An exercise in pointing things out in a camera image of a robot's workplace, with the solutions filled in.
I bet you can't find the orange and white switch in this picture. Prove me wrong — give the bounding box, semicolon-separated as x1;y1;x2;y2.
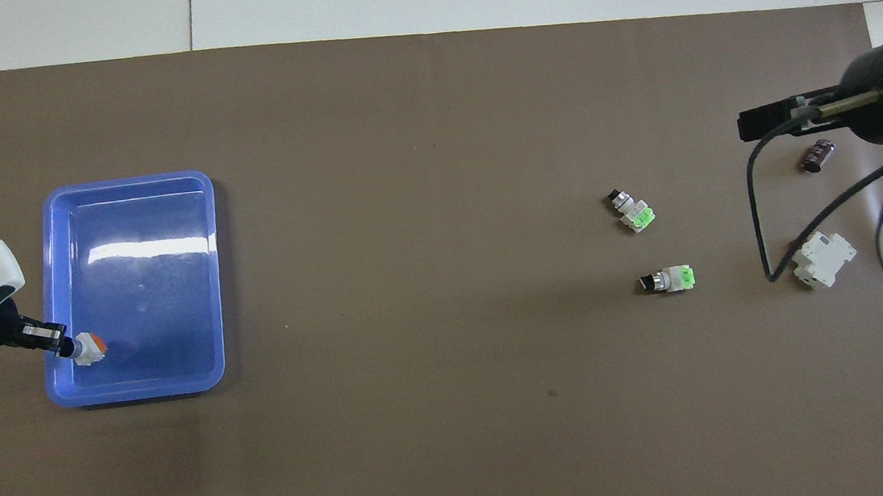
71;330;111;370

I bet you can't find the green and white switch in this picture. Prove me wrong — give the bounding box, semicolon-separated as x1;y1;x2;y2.
636;263;698;298
606;185;659;237

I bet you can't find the blue plastic tray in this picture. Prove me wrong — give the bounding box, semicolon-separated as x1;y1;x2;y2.
26;169;234;411

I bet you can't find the black cable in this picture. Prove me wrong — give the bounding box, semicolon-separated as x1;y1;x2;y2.
739;87;883;284

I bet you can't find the white circuit breaker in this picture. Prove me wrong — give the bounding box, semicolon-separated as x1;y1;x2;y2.
789;227;861;293

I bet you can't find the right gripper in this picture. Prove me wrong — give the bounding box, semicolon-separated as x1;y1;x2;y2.
805;42;883;154

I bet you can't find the dark cylindrical capacitor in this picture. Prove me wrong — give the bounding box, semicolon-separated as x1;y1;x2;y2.
799;136;839;175

